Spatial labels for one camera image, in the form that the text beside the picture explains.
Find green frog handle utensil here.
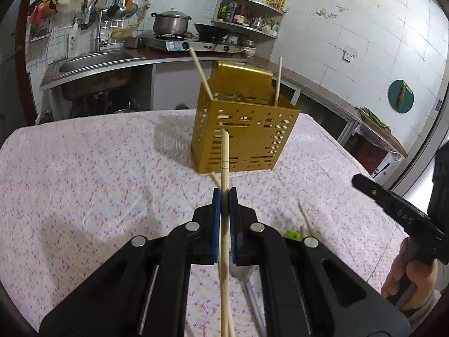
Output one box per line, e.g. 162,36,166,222
284,230,304,241

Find metal spoon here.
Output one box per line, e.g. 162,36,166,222
229,263,266,337

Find long chopstick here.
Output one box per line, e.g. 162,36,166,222
189,47,214,101

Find kitchen counter with cabinets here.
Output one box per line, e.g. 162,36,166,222
39,46,362,141

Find steel kitchen sink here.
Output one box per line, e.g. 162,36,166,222
40,49,142,101

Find person's right hand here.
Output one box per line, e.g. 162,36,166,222
381,237,437,313

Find chopstick on cloth front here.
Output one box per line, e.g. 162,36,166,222
298,202,319,238

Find floral pink tablecloth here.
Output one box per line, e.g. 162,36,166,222
1,110,405,329

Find green round cutting board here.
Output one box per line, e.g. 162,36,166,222
387,80,415,114

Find yellow perforated utensil holder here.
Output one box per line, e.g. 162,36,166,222
191,61,299,174

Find gas stove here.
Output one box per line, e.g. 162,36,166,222
142,37,240,54

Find black wok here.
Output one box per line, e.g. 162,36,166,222
194,23,228,43

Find steel cooking pot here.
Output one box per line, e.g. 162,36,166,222
151,9,192,36

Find dark wooden glass door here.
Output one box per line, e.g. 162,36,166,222
15,0,37,126

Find white wall socket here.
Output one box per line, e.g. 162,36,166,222
342,45,358,63

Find corner wall shelf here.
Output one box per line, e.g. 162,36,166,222
211,0,285,40

